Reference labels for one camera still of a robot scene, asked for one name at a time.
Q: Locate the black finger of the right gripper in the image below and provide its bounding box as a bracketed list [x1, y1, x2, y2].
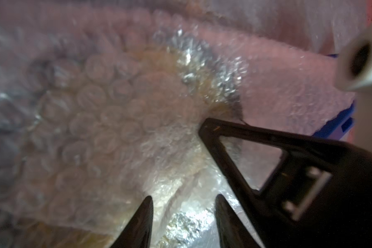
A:
[198, 118, 372, 248]

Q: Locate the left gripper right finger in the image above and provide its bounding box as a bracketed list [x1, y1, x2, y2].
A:
[215, 194, 259, 248]

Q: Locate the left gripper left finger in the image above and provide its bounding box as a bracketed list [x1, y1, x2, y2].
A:
[110, 196, 154, 248]

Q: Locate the clear bubble wrap sheet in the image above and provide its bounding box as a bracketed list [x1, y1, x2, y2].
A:
[0, 1, 354, 248]

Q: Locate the blue tape dispenser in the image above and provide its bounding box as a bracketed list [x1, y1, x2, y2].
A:
[312, 101, 354, 141]

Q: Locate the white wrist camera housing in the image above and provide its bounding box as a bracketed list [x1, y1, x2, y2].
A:
[334, 18, 372, 162]

